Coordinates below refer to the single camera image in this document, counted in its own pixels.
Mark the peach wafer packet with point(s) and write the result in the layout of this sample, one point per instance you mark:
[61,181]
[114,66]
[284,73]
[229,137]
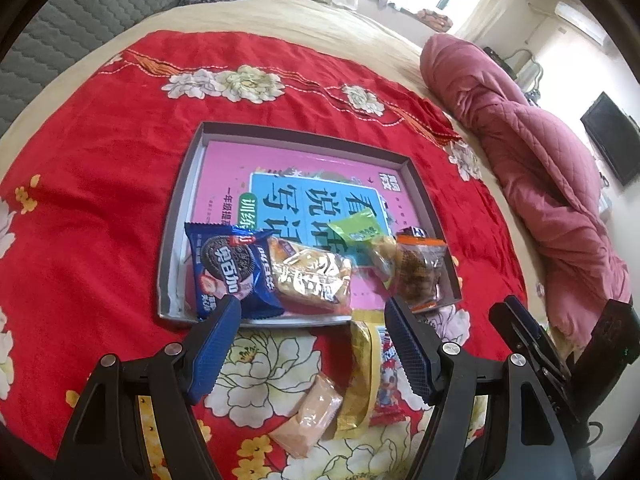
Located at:
[310,415]

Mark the green snack packet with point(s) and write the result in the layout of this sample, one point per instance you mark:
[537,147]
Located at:
[357,230]

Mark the blue cookie packet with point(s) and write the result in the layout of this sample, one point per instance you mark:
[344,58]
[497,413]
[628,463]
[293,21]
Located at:
[225,265]

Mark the metal frame chair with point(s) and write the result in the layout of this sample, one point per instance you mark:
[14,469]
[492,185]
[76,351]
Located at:
[522,67]

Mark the black television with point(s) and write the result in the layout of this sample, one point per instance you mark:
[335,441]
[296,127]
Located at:
[612,135]

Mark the grey shallow box tray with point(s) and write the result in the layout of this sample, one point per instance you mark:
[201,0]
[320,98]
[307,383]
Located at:
[172,270]

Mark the red cartoon snack packet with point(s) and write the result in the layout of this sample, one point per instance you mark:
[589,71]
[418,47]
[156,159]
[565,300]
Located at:
[387,380]

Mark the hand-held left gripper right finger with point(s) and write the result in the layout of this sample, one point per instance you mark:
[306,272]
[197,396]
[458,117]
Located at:
[407,350]

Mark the red floral blanket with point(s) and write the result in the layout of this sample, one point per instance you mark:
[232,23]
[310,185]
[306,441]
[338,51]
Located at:
[100,185]

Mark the grey quilted headboard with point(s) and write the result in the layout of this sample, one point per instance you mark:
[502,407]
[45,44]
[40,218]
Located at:
[75,20]

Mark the pink quilted duvet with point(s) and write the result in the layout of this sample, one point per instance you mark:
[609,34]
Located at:
[540,160]

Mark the beige bed sheet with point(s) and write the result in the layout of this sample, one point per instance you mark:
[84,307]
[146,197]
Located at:
[310,15]

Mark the colourful cloth on windowsill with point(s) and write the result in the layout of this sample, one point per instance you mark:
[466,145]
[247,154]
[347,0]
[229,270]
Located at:
[434,19]

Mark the rice cracker packet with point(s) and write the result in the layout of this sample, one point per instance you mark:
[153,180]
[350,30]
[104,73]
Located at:
[310,275]

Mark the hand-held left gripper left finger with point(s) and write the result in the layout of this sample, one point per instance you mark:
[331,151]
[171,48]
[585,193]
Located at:
[215,345]

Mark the yellow snack packet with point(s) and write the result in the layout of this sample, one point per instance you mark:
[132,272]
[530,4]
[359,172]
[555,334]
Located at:
[362,380]

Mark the white air conditioner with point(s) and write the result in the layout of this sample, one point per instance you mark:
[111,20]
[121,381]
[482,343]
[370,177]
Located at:
[580,22]

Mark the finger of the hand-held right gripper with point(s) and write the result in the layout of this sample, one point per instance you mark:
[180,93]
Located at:
[510,330]
[522,312]

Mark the orange-top clear snack packet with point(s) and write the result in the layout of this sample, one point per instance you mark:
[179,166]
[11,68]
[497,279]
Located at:
[420,270]

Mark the pink and blue book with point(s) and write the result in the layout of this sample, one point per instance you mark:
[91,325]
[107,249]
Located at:
[225,170]

